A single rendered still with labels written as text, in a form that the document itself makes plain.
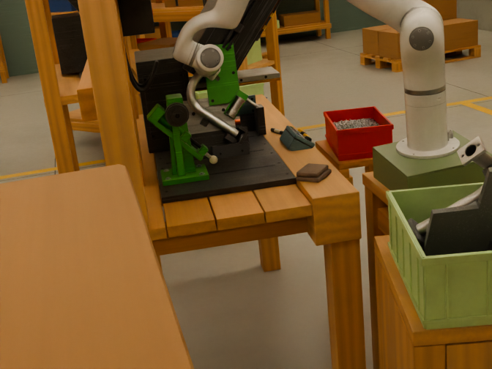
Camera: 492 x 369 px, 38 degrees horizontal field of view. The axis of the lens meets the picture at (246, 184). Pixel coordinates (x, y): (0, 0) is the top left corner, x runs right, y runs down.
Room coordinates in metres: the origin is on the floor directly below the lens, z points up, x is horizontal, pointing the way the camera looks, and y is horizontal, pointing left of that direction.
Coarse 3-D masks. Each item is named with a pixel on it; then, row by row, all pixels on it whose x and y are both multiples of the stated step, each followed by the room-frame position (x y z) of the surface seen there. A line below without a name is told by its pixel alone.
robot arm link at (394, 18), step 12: (348, 0) 2.07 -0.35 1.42; (360, 0) 2.05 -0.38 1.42; (372, 0) 2.04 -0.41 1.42; (384, 0) 2.04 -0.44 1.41; (396, 0) 2.07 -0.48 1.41; (408, 0) 2.09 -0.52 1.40; (420, 0) 2.11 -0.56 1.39; (372, 12) 2.06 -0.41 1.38; (384, 12) 2.06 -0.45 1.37; (396, 12) 2.09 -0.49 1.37; (408, 12) 2.08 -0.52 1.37; (396, 24) 2.10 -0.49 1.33
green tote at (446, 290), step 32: (416, 192) 1.71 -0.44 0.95; (448, 192) 1.71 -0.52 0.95; (416, 256) 1.38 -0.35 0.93; (448, 256) 1.31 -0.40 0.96; (480, 256) 1.31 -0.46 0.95; (416, 288) 1.39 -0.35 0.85; (448, 288) 1.31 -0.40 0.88; (480, 288) 1.31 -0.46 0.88; (448, 320) 1.31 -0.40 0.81; (480, 320) 1.31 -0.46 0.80
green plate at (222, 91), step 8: (224, 48) 2.52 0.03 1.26; (232, 48) 2.53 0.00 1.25; (224, 56) 2.52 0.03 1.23; (232, 56) 2.52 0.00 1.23; (224, 64) 2.51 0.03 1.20; (232, 64) 2.51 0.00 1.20; (224, 72) 2.50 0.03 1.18; (232, 72) 2.50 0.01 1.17; (208, 80) 2.49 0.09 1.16; (224, 80) 2.49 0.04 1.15; (232, 80) 2.50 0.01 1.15; (208, 88) 2.48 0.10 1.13; (216, 88) 2.48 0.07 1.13; (224, 88) 2.49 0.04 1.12; (232, 88) 2.49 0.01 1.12; (208, 96) 2.47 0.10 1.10; (216, 96) 2.48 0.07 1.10; (224, 96) 2.48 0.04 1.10; (232, 96) 2.48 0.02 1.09; (216, 104) 2.47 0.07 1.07
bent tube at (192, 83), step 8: (192, 80) 2.45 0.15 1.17; (200, 80) 2.46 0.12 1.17; (192, 88) 2.44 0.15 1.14; (192, 96) 2.44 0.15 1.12; (192, 104) 2.43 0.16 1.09; (200, 112) 2.42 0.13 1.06; (208, 112) 2.43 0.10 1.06; (208, 120) 2.42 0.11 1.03; (216, 120) 2.42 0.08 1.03; (224, 128) 2.42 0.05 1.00; (232, 128) 2.42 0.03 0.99
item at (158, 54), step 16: (160, 48) 2.83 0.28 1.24; (144, 64) 2.54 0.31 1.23; (160, 64) 2.54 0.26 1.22; (176, 64) 2.55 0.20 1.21; (144, 80) 2.53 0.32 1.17; (160, 80) 2.54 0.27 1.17; (176, 80) 2.55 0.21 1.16; (144, 96) 2.53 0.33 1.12; (160, 96) 2.54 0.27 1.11; (144, 112) 2.53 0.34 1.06; (160, 144) 2.54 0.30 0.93
